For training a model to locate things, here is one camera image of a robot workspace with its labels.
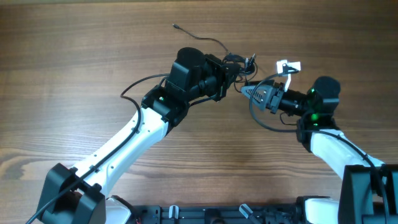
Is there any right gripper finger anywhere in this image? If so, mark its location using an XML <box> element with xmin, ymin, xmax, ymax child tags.
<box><xmin>241</xmin><ymin>85</ymin><xmax>275</xmax><ymax>111</ymax></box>
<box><xmin>245</xmin><ymin>80</ymin><xmax>275</xmax><ymax>86</ymax></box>

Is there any thin black audio cable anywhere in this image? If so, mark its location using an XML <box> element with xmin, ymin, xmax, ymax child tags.
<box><xmin>172</xmin><ymin>23</ymin><xmax>231</xmax><ymax>55</ymax></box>

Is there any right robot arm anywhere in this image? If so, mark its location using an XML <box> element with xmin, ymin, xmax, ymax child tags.
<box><xmin>241</xmin><ymin>77</ymin><xmax>397</xmax><ymax>223</ymax></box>

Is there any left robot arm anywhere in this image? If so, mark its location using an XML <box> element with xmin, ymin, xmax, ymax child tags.
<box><xmin>28</xmin><ymin>47</ymin><xmax>242</xmax><ymax>223</ymax></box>

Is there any right camera cable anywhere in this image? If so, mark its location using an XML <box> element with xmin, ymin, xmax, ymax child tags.
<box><xmin>249</xmin><ymin>70</ymin><xmax>389</xmax><ymax>224</ymax></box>

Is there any camera cable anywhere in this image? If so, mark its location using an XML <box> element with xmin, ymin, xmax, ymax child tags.
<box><xmin>249</xmin><ymin>70</ymin><xmax>389</xmax><ymax>224</ymax></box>
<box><xmin>26</xmin><ymin>73</ymin><xmax>170</xmax><ymax>224</ymax></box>

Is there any left camera cable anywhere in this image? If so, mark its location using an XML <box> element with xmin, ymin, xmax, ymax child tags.
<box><xmin>26</xmin><ymin>73</ymin><xmax>170</xmax><ymax>224</ymax></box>

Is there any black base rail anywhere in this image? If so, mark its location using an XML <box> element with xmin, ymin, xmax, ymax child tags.
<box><xmin>128</xmin><ymin>203</ymin><xmax>304</xmax><ymax>224</ymax></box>

